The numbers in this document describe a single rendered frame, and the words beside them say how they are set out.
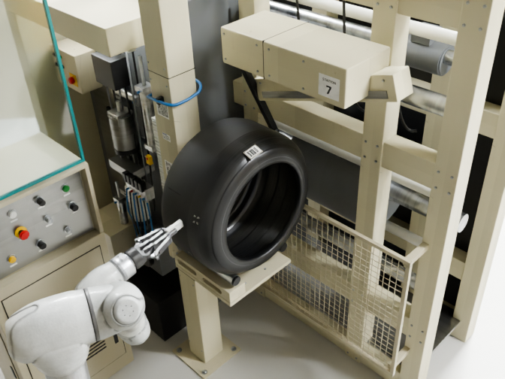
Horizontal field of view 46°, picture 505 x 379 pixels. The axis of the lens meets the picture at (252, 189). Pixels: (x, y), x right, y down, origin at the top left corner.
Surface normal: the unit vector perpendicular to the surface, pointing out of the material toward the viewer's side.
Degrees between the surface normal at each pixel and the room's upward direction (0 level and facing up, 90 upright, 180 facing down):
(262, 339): 0
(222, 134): 7
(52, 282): 90
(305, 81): 90
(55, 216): 90
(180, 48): 90
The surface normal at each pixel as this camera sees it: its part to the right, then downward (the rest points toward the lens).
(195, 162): -0.46, -0.38
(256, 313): -0.04, -0.81
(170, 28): 0.70, 0.39
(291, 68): -0.71, 0.43
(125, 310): 0.48, -0.09
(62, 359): 0.43, 0.49
